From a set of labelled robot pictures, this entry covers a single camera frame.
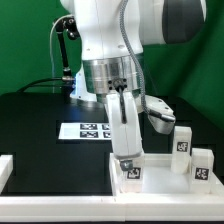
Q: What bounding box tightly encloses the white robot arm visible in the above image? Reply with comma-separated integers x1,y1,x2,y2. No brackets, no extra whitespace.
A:
60,0,206,171

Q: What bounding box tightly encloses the white square tabletop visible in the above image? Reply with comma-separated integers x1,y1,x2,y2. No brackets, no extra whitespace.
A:
109,154,224,196

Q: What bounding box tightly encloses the black cable bundle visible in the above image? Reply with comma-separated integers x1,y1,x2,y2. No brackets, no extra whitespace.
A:
16,14,79,94

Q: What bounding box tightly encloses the black camera on stand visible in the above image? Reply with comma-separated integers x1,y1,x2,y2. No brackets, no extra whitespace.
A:
55,15,80,40

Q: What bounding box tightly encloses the white marker base plate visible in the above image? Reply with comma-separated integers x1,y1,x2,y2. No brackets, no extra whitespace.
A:
58,122,111,140

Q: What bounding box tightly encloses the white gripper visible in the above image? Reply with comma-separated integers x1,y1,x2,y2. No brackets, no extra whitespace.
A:
106,92,176,172

